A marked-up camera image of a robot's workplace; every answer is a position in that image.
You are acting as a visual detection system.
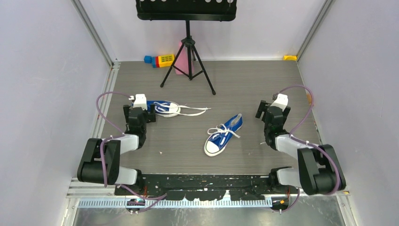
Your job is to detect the blue sneaker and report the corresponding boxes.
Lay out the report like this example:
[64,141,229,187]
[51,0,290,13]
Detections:
[147,100,210,118]
[204,113,243,157]

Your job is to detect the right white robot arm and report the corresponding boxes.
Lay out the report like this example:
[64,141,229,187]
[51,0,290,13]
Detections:
[255,100,346,195]

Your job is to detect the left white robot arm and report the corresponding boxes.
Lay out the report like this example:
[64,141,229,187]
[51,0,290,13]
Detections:
[77,104,156,195]

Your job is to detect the small wooden block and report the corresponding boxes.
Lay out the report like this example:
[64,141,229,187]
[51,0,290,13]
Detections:
[306,93,313,106]

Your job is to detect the yellow corner block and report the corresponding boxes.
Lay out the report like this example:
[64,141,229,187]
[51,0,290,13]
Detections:
[283,55,297,61]

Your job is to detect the colourful toy block phone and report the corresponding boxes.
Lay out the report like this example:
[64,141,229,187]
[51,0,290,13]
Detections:
[144,54,175,68]

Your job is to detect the pink foam block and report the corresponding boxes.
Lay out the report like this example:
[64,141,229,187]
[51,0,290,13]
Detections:
[174,42,194,75]

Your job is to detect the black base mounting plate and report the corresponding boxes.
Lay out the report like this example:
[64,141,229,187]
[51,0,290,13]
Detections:
[114,174,297,201]

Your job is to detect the black music stand tripod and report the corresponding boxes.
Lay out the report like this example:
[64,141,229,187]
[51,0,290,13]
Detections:
[136,0,237,95]

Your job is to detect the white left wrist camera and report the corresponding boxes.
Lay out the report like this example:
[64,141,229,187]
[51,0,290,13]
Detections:
[128,94,148,111]

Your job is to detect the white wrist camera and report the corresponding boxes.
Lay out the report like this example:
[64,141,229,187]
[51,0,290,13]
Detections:
[271,93,288,111]
[128,94,148,111]

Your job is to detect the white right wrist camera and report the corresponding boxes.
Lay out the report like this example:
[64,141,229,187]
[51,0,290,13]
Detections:
[271,93,288,111]

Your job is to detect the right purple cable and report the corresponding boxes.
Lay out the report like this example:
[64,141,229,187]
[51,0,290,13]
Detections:
[271,85,342,195]

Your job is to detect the aluminium frame rail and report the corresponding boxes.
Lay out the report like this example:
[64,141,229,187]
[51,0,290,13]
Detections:
[66,178,115,198]

